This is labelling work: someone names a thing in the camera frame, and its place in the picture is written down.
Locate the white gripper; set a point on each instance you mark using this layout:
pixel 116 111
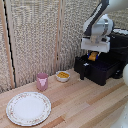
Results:
pixel 96 44

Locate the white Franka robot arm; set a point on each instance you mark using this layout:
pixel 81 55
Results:
pixel 100 23

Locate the black air fryer body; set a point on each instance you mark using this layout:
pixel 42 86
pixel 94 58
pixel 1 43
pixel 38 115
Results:
pixel 120 41

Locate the small bowl with yellow food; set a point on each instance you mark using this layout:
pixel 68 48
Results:
pixel 63 76

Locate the pink cup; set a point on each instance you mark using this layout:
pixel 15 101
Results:
pixel 42 81

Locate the beige woven folding screen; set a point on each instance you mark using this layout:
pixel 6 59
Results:
pixel 30 40

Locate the white plate with floral rim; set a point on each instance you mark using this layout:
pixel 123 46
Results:
pixel 28 108

